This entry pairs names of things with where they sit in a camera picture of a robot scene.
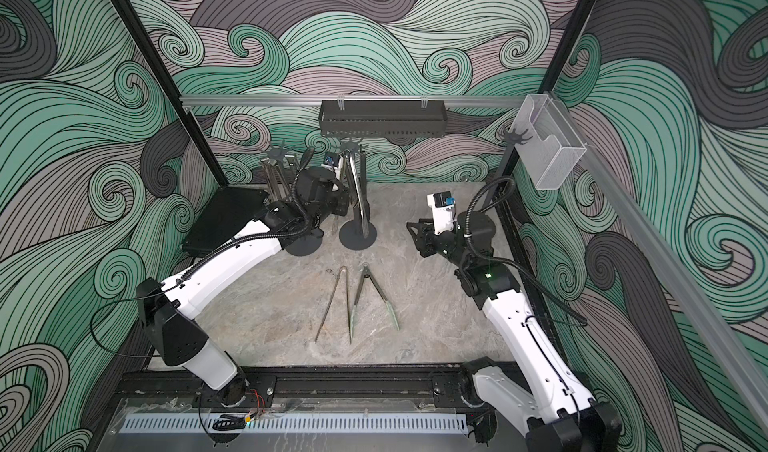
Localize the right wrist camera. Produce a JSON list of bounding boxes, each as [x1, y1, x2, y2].
[[427, 191, 456, 235]]

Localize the black tongs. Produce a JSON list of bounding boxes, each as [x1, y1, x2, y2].
[[358, 147, 370, 238]]

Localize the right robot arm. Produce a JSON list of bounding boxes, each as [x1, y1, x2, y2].
[[406, 183, 623, 451]]

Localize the grey utensil stand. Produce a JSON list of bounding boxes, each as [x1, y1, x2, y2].
[[338, 138, 377, 251], [261, 145, 322, 257], [487, 125, 532, 184]]

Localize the black wall shelf rack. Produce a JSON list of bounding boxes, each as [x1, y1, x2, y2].
[[318, 101, 448, 139]]

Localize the aluminium rail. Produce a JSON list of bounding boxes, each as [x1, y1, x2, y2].
[[180, 94, 525, 109]]

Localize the clear plastic wall bin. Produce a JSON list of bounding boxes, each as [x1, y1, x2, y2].
[[507, 94, 586, 191]]

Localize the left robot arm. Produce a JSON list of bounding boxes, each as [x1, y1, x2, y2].
[[136, 165, 349, 407]]

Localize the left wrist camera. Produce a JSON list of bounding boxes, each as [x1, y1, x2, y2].
[[321, 152, 343, 175]]

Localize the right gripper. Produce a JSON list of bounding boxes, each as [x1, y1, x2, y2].
[[408, 216, 472, 271]]

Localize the white slotted cable duct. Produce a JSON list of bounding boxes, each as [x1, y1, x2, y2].
[[118, 412, 469, 435]]

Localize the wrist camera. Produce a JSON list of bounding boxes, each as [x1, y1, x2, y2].
[[427, 191, 456, 235], [321, 152, 343, 175]]

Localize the green tipped tongs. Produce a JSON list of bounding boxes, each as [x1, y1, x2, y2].
[[347, 263, 401, 344]]

